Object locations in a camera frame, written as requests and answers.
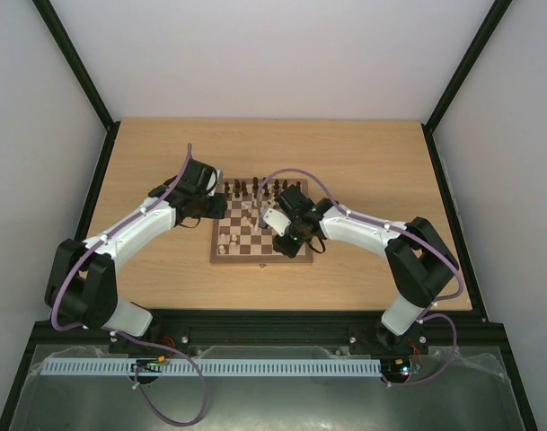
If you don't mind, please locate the wooden chess board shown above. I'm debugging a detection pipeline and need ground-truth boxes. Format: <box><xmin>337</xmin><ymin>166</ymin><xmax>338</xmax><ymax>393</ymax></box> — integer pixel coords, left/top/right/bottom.
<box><xmin>209</xmin><ymin>178</ymin><xmax>314</xmax><ymax>267</ymax></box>

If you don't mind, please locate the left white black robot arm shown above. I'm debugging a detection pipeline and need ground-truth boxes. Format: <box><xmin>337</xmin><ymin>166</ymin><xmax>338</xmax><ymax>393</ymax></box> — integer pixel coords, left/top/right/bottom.
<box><xmin>45</xmin><ymin>157</ymin><xmax>227</xmax><ymax>337</ymax></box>

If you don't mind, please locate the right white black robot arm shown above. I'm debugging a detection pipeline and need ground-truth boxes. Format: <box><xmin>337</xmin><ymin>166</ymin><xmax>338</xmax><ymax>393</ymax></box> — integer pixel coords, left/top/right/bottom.
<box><xmin>260</xmin><ymin>186</ymin><xmax>458</xmax><ymax>352</ymax></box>

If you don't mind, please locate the pile of white pieces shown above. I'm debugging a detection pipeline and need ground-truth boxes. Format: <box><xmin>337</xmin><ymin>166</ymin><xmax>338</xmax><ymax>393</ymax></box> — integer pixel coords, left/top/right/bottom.
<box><xmin>241</xmin><ymin>199</ymin><xmax>274</xmax><ymax>234</ymax></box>

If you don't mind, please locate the row of dark pieces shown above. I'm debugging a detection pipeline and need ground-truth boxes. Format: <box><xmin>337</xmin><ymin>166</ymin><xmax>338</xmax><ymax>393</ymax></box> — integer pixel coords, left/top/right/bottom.
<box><xmin>221</xmin><ymin>177</ymin><xmax>303</xmax><ymax>201</ymax></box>

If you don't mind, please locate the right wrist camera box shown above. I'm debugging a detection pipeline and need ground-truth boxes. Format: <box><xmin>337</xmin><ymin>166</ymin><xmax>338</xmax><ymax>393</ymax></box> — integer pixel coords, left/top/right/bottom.
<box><xmin>259</xmin><ymin>207</ymin><xmax>291</xmax><ymax>235</ymax></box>

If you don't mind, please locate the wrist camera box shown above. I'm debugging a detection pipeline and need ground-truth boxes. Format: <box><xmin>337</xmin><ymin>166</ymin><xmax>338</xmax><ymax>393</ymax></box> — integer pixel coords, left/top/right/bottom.
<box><xmin>259</xmin><ymin>207</ymin><xmax>291</xmax><ymax>235</ymax></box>
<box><xmin>207</xmin><ymin>168</ymin><xmax>223</xmax><ymax>190</ymax></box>

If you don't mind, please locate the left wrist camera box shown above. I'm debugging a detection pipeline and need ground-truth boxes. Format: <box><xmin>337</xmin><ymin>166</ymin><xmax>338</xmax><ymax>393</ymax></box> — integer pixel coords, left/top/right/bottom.
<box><xmin>207</xmin><ymin>168</ymin><xmax>223</xmax><ymax>190</ymax></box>

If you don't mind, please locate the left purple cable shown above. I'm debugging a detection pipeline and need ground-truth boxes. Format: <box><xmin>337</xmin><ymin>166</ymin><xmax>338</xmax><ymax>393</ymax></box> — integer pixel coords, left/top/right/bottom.
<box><xmin>50</xmin><ymin>143</ymin><xmax>209</xmax><ymax>426</ymax></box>

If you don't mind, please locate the light blue cable duct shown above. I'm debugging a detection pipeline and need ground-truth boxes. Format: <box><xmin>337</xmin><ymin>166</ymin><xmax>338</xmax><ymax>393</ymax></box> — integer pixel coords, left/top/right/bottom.
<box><xmin>40</xmin><ymin>358</ymin><xmax>382</xmax><ymax>378</ymax></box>

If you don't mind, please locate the black aluminium frame rail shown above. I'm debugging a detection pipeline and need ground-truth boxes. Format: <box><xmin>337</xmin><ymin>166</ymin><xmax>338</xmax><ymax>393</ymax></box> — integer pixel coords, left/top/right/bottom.
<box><xmin>30</xmin><ymin>307</ymin><xmax>507</xmax><ymax>360</ymax></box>

